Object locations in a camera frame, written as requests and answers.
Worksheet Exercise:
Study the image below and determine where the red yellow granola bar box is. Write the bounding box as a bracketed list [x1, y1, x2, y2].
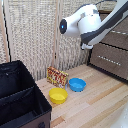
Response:
[46, 65, 70, 89]

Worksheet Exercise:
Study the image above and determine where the brown drawer with silver handle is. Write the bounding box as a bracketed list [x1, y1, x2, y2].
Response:
[99, 12, 128, 51]
[89, 42, 128, 81]

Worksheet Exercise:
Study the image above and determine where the silver drawer handle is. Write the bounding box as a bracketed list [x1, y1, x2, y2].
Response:
[111, 29, 128, 36]
[96, 54, 122, 67]

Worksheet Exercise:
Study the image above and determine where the blue bowl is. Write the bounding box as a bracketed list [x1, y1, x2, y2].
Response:
[68, 77, 88, 93]

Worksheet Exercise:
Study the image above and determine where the yellow bowl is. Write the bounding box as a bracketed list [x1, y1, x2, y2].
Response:
[48, 87, 69, 105]

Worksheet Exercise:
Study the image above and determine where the wicker folding screen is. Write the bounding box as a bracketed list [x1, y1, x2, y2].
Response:
[0, 0, 114, 82]

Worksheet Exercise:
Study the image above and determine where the black fabric storage bin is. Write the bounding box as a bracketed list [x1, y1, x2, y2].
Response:
[0, 60, 53, 128]

